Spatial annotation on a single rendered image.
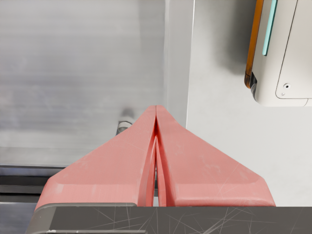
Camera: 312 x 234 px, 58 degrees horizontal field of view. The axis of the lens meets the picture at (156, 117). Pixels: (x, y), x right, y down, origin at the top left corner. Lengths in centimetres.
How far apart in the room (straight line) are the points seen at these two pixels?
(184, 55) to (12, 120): 25
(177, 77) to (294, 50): 75
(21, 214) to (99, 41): 37
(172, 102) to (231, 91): 105
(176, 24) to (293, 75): 82
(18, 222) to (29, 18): 39
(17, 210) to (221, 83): 104
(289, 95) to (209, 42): 40
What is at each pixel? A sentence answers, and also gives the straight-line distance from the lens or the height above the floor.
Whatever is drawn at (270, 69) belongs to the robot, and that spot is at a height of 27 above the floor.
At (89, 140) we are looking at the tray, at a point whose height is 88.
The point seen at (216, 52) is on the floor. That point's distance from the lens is 130.
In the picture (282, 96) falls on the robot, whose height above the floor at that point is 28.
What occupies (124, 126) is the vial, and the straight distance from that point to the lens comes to 37.
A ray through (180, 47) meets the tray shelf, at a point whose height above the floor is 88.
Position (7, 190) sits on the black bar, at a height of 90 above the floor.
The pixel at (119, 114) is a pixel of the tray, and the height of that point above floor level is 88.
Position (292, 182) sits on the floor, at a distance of 192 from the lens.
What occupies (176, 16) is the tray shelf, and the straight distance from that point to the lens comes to 32.
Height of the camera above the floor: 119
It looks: 55 degrees down
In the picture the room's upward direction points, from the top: 176 degrees counter-clockwise
